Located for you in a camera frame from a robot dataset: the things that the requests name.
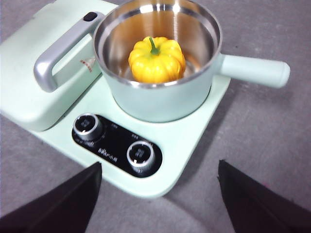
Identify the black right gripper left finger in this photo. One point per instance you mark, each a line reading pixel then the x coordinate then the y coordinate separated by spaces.
pixel 56 208

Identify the yellow toy pumpkin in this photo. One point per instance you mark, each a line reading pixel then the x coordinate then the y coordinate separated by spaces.
pixel 155 65

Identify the green breakfast machine base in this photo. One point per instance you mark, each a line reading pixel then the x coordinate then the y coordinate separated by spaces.
pixel 184 145

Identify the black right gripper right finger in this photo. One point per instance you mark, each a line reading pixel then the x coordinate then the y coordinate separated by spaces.
pixel 262 206

